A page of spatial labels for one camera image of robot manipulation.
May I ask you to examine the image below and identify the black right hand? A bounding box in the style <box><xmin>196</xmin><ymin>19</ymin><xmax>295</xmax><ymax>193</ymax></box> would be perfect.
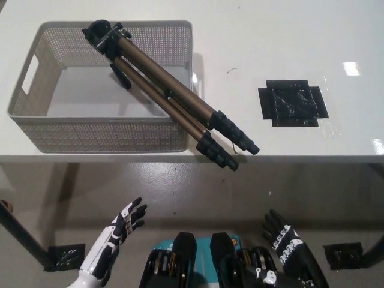
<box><xmin>254</xmin><ymin>209</ymin><xmax>330</xmax><ymax>288</ymax></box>

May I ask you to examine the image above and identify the white and black left hand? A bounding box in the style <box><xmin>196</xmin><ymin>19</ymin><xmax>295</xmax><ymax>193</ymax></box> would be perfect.
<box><xmin>80</xmin><ymin>197</ymin><xmax>148</xmax><ymax>280</ymax></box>

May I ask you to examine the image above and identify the bronze and black tripod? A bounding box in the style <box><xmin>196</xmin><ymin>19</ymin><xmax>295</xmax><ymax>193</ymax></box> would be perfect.
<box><xmin>82</xmin><ymin>19</ymin><xmax>260</xmax><ymax>172</ymax></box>

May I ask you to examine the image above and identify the black tape patch on desk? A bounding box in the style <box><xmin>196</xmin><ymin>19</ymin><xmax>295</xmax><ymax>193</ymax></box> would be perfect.
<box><xmin>257</xmin><ymin>79</ymin><xmax>330</xmax><ymax>128</ymax></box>

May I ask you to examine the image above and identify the black tape patch on floor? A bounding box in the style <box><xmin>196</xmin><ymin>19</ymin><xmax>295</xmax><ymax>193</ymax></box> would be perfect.
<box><xmin>322</xmin><ymin>242</ymin><xmax>365</xmax><ymax>271</ymax></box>
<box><xmin>44</xmin><ymin>243</ymin><xmax>86</xmax><ymax>272</ymax></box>

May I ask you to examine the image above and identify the grey perforated plastic basket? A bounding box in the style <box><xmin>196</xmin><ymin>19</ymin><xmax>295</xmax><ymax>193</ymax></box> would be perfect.
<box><xmin>6</xmin><ymin>20</ymin><xmax>194</xmax><ymax>154</ymax></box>

